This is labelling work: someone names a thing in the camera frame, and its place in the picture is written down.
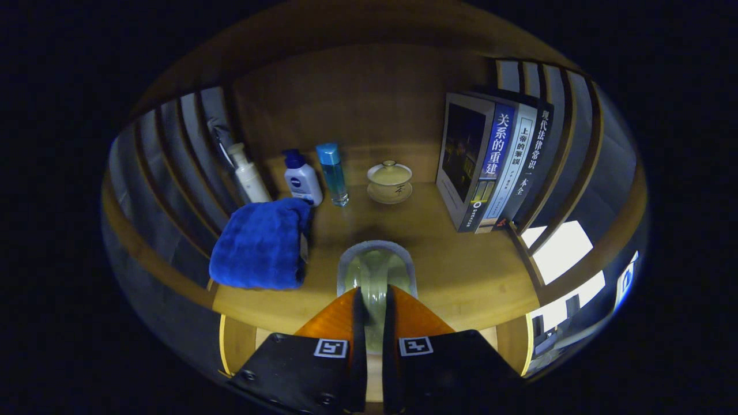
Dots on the brown wooden cabinet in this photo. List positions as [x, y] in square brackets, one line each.
[369, 98]

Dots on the white pump bottle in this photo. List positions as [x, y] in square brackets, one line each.
[252, 178]

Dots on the clear blue bottle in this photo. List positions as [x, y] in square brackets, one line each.
[334, 176]

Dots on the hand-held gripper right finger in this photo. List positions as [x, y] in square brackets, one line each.
[391, 346]

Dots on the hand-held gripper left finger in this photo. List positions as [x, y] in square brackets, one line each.
[357, 346]

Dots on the book with blue spine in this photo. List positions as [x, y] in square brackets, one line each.
[464, 155]

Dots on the wooden countertop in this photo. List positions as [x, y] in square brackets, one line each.
[461, 271]

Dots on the pale green grey-based ornament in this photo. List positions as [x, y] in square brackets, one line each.
[375, 271]

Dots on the book with pale grey spine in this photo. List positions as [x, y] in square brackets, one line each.
[515, 167]

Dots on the white bottle with blue cap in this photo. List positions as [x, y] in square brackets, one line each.
[302, 181]

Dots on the blue folded towel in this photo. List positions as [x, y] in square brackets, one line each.
[259, 245]

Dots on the beige lidded teacup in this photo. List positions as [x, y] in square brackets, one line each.
[390, 181]

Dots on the book with black spine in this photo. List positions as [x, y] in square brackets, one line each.
[539, 150]

